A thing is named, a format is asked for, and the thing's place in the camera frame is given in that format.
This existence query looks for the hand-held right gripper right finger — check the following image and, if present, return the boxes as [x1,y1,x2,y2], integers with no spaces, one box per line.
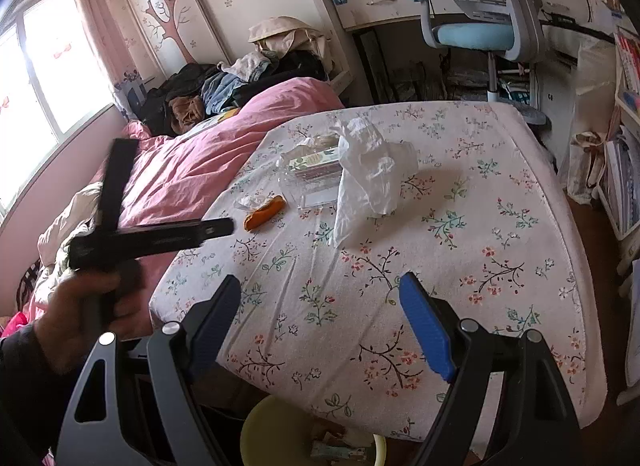
[398,271,583,466]

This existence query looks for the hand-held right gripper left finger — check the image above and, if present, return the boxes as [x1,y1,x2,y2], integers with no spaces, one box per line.
[55,273,243,466]

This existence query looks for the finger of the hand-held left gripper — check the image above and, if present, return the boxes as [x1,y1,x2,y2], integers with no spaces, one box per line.
[96,138,139,237]
[115,217,235,257]

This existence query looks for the yellow trash bin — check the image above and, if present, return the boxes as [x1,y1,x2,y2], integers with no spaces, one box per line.
[240,393,388,466]

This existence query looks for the white plastic bag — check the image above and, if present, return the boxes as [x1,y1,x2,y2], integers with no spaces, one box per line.
[327,117,418,249]

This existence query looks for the person's left forearm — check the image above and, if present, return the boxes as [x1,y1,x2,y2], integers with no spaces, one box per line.
[0,323,68,466]

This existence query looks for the person's left hand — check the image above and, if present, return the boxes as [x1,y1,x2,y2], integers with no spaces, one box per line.
[32,266,148,373]

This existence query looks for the cream blanket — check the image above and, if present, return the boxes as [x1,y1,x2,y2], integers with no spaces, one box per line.
[37,181,108,291]

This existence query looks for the pink duvet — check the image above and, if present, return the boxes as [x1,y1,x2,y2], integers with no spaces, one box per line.
[25,76,346,327]

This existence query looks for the orange peel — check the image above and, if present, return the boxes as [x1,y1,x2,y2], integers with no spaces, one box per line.
[243,194,285,233]

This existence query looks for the brown garment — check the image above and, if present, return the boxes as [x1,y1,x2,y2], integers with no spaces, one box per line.
[167,96,206,137]

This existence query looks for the yellow book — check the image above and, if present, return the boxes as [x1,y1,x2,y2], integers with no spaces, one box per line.
[182,110,241,139]

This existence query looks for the black jacket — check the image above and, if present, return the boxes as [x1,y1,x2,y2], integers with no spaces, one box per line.
[140,63,221,137]

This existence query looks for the window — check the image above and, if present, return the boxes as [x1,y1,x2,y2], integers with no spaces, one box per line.
[0,0,116,211]

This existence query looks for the clear plastic box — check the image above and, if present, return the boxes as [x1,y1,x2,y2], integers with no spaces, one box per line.
[279,146,346,210]

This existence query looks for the blue jeans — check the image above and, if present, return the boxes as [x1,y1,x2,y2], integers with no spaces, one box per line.
[200,73,246,117]

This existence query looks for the pink curtain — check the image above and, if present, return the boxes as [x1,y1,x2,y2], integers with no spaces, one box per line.
[67,0,131,111]

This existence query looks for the white shirt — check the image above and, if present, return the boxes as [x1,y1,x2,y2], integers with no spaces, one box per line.
[217,53,273,84]

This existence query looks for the black garment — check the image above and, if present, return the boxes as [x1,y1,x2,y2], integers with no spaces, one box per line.
[235,50,331,109]

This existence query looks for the beige garment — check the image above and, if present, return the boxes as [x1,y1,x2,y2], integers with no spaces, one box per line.
[248,16,331,66]

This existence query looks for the white tote bag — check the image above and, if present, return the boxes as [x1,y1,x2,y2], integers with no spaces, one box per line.
[567,131,608,204]

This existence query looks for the clear storage bag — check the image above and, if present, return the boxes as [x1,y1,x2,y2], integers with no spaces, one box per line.
[400,60,451,101]

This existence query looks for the blue grey desk chair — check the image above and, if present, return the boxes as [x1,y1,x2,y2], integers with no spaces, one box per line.
[397,0,548,127]

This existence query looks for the white bookshelf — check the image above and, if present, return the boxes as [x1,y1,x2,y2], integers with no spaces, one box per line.
[595,30,640,407]

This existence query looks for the large white plastic sack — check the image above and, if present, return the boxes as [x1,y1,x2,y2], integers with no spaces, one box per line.
[575,38,618,96]

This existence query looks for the white bed frame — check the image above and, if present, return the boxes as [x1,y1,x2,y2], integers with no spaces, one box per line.
[327,66,353,96]

